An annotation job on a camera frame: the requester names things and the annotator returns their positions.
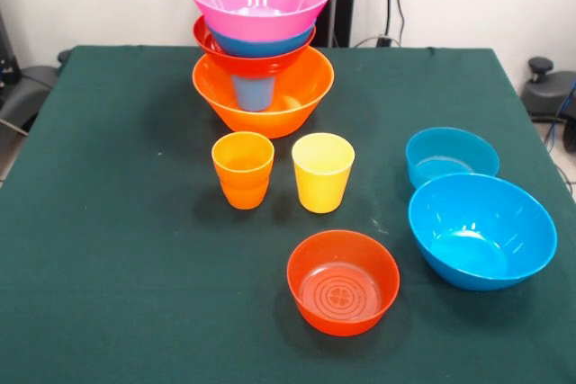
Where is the orange cup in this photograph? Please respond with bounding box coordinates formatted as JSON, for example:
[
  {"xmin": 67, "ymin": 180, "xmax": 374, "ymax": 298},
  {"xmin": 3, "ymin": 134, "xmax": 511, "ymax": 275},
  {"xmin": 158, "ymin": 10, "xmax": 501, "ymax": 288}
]
[
  {"xmin": 219, "ymin": 175, "xmax": 271, "ymax": 210},
  {"xmin": 211, "ymin": 131, "xmax": 275, "ymax": 190}
]

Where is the large orange bowl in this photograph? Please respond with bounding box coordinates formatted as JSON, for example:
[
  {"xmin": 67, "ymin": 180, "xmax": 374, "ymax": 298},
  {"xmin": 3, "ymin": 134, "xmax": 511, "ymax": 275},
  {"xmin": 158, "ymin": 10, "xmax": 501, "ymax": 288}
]
[{"xmin": 192, "ymin": 46, "xmax": 336, "ymax": 139}]

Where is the blue cable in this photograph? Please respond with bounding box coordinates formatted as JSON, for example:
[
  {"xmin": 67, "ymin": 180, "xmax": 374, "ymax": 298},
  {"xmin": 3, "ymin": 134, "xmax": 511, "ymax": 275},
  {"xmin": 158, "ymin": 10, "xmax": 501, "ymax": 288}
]
[{"xmin": 544, "ymin": 82, "xmax": 576, "ymax": 151}]

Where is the wide red bowl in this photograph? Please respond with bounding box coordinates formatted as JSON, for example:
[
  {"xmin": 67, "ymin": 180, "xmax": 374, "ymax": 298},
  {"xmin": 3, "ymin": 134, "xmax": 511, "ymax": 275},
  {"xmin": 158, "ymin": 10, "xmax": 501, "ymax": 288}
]
[{"xmin": 193, "ymin": 14, "xmax": 318, "ymax": 77}]

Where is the black wall cable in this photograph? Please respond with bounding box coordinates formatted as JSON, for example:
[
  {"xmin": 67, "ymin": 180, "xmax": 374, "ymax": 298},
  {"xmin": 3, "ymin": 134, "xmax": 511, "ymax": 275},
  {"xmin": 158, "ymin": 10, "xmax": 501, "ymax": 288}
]
[{"xmin": 355, "ymin": 0, "xmax": 406, "ymax": 48}]

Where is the black pedestal leg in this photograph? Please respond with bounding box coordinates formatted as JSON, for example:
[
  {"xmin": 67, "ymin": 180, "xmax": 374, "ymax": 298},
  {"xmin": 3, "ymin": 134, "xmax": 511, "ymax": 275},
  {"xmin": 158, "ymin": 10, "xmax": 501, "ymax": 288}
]
[
  {"xmin": 0, "ymin": 49, "xmax": 71, "ymax": 133},
  {"xmin": 521, "ymin": 57, "xmax": 576, "ymax": 154}
]

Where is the dark green table cloth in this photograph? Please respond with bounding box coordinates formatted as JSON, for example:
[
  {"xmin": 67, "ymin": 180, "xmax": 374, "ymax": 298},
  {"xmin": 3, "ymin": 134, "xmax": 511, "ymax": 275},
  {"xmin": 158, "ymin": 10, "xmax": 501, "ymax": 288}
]
[{"xmin": 0, "ymin": 45, "xmax": 576, "ymax": 384}]

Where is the small red bowl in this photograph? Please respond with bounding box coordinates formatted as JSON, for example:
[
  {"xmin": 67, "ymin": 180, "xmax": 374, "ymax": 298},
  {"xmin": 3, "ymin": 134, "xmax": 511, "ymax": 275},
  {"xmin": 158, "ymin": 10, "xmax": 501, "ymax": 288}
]
[{"xmin": 286, "ymin": 229, "xmax": 401, "ymax": 337}]

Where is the blue cup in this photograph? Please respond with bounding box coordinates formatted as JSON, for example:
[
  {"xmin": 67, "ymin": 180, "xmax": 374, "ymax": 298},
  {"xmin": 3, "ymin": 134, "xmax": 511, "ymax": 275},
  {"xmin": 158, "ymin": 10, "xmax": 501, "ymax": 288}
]
[{"xmin": 230, "ymin": 74, "xmax": 276, "ymax": 112}]

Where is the small teal blue bowl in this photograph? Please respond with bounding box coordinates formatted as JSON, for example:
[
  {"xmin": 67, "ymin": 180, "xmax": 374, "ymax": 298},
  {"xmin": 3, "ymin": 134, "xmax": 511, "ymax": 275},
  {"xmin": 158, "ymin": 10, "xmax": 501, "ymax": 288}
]
[{"xmin": 405, "ymin": 127, "xmax": 500, "ymax": 191}]

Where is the yellow cup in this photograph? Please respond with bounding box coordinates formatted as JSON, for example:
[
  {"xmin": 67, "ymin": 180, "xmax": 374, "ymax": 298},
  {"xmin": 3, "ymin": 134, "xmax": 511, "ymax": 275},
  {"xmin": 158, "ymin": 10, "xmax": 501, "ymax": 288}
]
[{"xmin": 291, "ymin": 132, "xmax": 356, "ymax": 214}]

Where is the large blue bowl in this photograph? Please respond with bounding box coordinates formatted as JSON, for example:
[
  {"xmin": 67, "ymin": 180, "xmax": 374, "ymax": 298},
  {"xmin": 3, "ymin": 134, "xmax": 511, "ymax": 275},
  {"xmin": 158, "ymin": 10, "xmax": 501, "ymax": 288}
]
[
  {"xmin": 206, "ymin": 23, "xmax": 316, "ymax": 59},
  {"xmin": 408, "ymin": 172, "xmax": 559, "ymax": 291}
]

